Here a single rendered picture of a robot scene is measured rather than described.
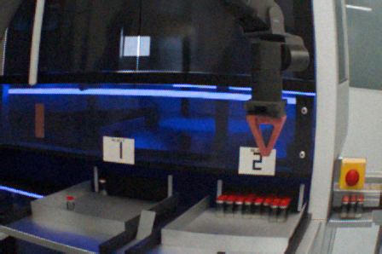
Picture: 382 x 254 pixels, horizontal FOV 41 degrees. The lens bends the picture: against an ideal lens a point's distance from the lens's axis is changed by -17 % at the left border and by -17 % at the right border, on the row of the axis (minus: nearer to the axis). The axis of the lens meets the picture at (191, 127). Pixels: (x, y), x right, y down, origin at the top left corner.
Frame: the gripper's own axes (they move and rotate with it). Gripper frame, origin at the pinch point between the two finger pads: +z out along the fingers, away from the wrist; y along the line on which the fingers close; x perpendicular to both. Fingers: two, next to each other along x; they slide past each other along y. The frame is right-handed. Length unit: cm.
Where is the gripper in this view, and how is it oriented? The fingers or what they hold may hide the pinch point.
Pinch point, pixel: (265, 152)
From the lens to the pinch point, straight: 106.6
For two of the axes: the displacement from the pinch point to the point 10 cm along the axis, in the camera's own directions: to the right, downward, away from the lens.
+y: 3.1, -1.3, 9.4
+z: -0.1, 9.9, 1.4
